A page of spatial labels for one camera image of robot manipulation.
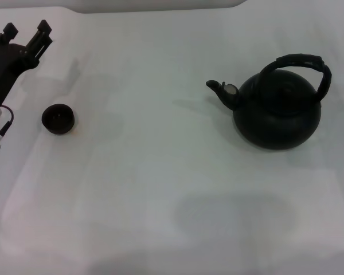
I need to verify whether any white rounded background panel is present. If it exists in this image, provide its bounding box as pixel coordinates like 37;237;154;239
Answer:
0;0;247;14

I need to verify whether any dark brown teacup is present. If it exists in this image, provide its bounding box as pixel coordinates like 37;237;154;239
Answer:
41;103;76;135

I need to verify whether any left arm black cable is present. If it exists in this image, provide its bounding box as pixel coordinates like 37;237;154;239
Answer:
0;104;15;136

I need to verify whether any black round teapot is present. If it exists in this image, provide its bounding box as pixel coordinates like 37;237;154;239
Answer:
205;53;332;151

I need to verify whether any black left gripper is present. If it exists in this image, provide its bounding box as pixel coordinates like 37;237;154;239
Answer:
0;19;53;105

